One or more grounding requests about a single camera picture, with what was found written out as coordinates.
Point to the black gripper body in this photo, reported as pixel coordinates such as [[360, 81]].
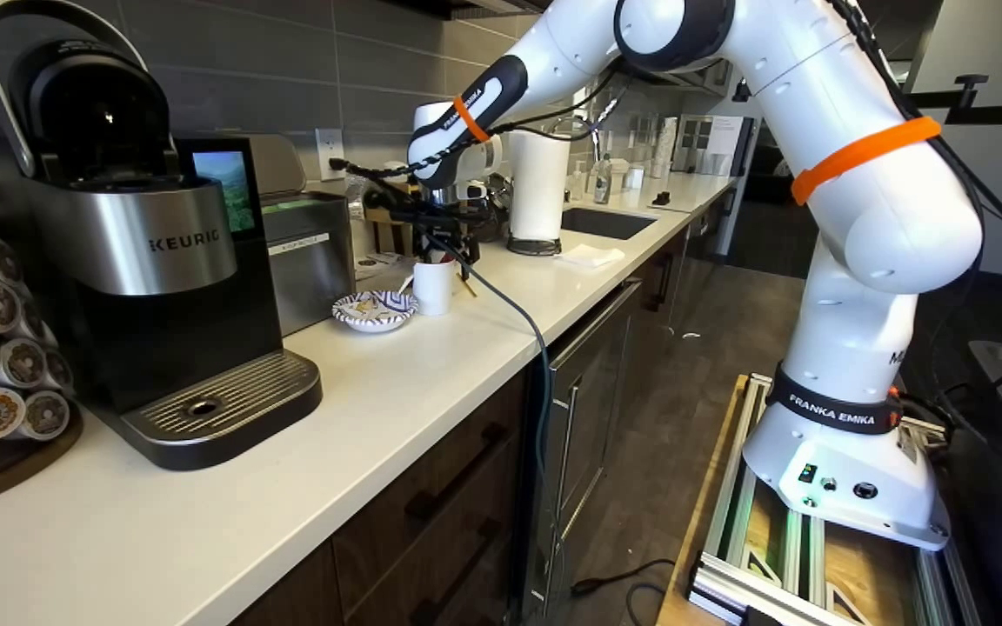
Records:
[[446, 214]]

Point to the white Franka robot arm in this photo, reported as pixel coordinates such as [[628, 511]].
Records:
[[859, 289]]

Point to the white mug red interior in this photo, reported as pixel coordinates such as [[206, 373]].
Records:
[[432, 289]]

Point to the wooden countertop organizer box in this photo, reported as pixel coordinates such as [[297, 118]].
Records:
[[382, 235]]

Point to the small patterned ceramic dish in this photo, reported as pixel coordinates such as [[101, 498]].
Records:
[[370, 313]]

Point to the white paper towel roll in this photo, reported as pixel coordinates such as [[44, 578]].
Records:
[[538, 184]]

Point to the stainless steel toaster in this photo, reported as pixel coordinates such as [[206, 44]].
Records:
[[309, 260]]

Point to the black undermount sink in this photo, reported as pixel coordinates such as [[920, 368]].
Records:
[[609, 222]]

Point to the dark wooden base cabinet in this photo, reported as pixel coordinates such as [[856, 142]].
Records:
[[467, 510]]

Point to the black silver Keurig coffee machine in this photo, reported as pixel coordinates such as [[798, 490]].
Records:
[[153, 244]]

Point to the black coffee pod carousel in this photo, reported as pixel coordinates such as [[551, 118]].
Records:
[[16, 457]]

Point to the white wall outlet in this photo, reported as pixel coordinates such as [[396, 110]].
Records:
[[327, 148]]

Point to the aluminium profile base frame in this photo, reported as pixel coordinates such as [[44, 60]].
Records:
[[798, 556]]

